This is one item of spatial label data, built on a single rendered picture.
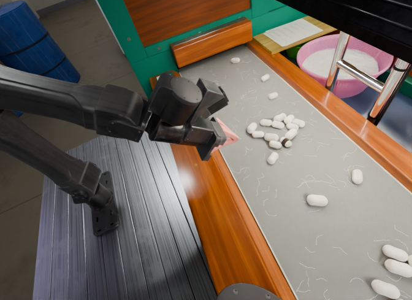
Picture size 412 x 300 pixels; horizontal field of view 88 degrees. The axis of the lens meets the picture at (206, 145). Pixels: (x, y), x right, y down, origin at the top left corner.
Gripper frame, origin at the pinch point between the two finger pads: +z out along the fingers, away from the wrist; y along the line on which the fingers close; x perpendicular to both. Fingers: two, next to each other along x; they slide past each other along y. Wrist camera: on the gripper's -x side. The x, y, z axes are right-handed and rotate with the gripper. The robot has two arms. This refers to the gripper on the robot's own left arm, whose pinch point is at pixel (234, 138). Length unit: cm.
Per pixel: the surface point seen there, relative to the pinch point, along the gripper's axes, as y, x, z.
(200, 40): 43.2, -7.5, 2.3
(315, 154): -7.8, -5.1, 17.9
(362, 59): 17, -28, 45
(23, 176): 113, 157, -60
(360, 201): -21.0, -5.4, 18.2
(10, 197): 96, 161, -65
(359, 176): -17.1, -8.5, 19.0
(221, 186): -7.2, 8.4, -2.0
